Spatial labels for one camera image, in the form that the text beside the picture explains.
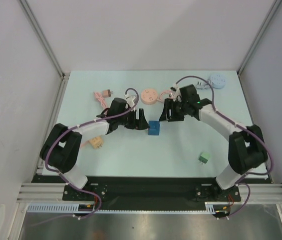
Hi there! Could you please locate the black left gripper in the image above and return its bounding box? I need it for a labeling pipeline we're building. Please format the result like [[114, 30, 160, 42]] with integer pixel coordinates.
[[117, 107, 149, 131]]

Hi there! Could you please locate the blue cube socket adapter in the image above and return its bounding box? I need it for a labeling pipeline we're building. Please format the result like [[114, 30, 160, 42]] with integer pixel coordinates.
[[148, 120, 160, 136]]

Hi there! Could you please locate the pink brown USB charger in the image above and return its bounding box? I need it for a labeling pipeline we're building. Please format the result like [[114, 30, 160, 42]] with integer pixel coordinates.
[[102, 89, 113, 98]]

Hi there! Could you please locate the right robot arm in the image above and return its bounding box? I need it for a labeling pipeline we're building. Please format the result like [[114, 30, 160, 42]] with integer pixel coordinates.
[[159, 84, 268, 201]]

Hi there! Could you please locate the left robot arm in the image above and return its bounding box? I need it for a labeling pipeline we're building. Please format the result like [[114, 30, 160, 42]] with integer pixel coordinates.
[[39, 96, 149, 200]]

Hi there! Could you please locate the tan cube plug adapter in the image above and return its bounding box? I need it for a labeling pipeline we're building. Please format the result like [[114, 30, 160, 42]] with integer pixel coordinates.
[[88, 136, 104, 149]]

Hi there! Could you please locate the green plug adapter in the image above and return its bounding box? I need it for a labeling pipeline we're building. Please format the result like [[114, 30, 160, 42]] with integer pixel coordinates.
[[198, 151, 211, 165]]

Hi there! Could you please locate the round pink power strip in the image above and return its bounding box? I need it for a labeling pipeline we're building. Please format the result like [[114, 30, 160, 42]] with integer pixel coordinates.
[[140, 88, 158, 105]]

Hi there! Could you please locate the round blue power strip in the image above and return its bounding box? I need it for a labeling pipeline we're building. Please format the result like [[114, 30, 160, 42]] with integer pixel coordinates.
[[196, 73, 226, 90]]

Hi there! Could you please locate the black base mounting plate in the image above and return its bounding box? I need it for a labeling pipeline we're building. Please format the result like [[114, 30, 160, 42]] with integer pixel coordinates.
[[30, 174, 273, 213]]

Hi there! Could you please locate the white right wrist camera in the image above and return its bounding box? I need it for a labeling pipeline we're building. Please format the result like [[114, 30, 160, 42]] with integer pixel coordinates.
[[170, 83, 181, 102]]

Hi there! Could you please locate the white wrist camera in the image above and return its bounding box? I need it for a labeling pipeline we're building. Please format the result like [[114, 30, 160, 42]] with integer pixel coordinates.
[[124, 94, 136, 111], [170, 83, 181, 102]]

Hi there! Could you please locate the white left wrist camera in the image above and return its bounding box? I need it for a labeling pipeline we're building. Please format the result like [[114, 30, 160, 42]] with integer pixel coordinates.
[[124, 94, 136, 111]]

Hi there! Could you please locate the pink strip power cable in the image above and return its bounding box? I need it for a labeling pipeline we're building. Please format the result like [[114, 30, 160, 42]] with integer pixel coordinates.
[[93, 91, 108, 109]]

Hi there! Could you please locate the left aluminium side rail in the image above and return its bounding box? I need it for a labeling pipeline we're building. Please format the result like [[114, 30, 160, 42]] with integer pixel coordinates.
[[34, 72, 70, 175]]

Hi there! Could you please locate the aluminium front frame rail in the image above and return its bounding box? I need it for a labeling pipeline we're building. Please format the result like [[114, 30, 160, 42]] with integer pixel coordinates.
[[16, 183, 282, 205]]

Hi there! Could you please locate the right aluminium frame post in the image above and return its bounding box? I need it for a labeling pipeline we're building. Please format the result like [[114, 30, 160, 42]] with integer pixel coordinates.
[[237, 0, 282, 78]]

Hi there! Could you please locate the aluminium frame post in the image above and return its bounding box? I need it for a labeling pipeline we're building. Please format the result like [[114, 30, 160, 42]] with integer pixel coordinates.
[[17, 0, 65, 79], [237, 0, 282, 78]]

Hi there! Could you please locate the left aluminium frame post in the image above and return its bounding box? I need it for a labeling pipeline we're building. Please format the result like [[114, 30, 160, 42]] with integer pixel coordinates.
[[17, 0, 65, 79]]

